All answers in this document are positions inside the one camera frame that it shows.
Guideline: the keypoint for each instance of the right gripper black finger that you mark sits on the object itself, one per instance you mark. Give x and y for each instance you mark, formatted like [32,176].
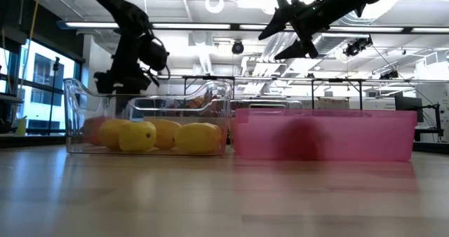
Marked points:
[300,47]
[280,18]

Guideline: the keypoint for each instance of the orange-yellow fruit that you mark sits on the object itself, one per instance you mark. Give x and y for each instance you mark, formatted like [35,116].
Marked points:
[109,133]

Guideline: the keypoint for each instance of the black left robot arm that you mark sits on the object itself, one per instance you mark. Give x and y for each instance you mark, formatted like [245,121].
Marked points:
[129,16]

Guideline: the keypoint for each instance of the white ceiling pipes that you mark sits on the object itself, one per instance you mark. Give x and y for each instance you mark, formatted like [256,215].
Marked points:
[266,68]

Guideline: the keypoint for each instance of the clear plastic bin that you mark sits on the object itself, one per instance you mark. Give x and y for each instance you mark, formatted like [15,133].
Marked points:
[77,96]

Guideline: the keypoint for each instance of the black hanging spotlight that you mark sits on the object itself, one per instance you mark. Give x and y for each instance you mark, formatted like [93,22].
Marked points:
[356,47]

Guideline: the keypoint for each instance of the black tripod stand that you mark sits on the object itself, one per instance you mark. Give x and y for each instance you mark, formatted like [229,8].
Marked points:
[54,89]

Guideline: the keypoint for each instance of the clear bin with white sticker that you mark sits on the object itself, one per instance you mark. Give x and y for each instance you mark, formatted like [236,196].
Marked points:
[266,106]

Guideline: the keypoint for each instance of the orange plastic bin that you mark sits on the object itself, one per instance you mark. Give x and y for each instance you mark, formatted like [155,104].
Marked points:
[189,119]

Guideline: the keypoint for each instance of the large window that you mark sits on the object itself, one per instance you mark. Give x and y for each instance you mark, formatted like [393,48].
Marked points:
[42,107]

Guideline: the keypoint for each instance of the yellow-green cup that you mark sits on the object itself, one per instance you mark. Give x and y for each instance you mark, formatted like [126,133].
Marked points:
[21,126]

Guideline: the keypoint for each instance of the pink plastic bin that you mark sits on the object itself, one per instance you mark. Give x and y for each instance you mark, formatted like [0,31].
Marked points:
[368,139]

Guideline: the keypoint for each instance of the black background monitor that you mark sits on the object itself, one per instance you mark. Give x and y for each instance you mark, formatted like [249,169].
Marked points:
[408,105]

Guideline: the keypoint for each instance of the black round ceiling camera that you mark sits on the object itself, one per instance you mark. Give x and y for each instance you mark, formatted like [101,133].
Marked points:
[237,47]

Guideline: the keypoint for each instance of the black background table frame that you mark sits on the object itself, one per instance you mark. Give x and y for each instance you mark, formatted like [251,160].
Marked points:
[360,93]

